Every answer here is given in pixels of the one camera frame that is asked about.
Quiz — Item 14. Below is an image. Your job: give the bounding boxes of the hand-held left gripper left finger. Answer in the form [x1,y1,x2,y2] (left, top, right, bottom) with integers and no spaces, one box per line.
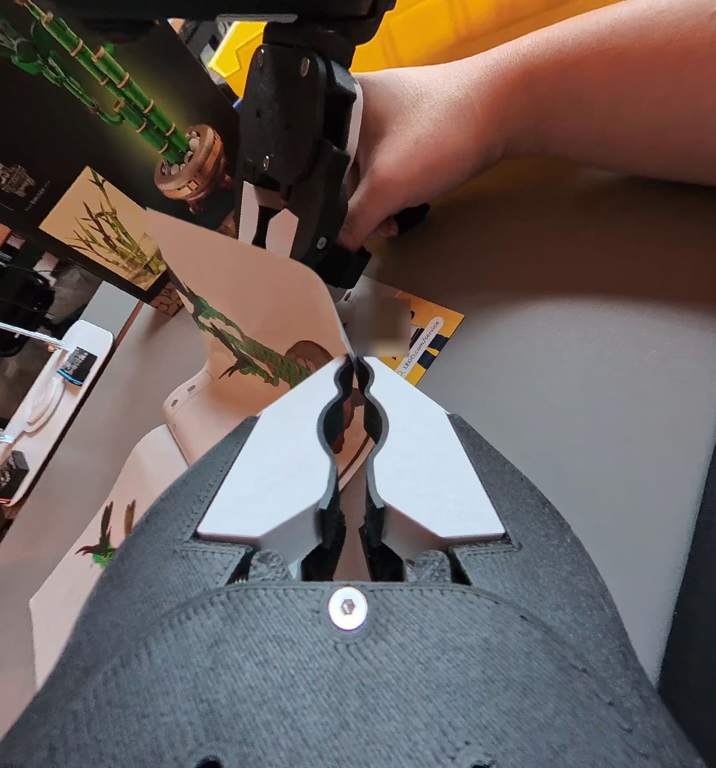
[196,355,354,582]

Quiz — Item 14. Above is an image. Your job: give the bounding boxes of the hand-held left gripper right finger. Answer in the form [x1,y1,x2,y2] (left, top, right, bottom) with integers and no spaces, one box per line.
[358,356,508,582]

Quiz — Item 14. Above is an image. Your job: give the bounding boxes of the white lego instruction booklet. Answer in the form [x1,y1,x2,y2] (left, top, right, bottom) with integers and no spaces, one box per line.
[31,207,466,691]

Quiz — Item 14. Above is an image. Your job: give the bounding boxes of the person's right forearm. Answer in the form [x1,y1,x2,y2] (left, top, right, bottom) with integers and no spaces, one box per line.
[502,0,716,193]

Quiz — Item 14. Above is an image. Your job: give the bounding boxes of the black lego set box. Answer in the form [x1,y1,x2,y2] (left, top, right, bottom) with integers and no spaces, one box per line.
[0,0,242,307]

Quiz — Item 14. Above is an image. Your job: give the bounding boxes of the person's right hand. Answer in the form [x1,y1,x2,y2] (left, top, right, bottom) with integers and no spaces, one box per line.
[336,59,510,251]

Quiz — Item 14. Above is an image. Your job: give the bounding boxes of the yellow plastic bin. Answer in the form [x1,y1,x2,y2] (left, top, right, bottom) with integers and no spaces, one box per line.
[208,0,629,82]

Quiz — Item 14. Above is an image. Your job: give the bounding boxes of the black battery blue edge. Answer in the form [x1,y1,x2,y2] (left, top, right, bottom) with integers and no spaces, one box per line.
[58,347,98,385]

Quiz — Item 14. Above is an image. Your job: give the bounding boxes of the white tray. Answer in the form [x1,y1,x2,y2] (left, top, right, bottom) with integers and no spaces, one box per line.
[0,321,116,508]

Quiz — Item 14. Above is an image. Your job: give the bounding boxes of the black battery red edge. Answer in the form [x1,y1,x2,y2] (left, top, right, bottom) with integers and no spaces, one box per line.
[0,451,30,502]

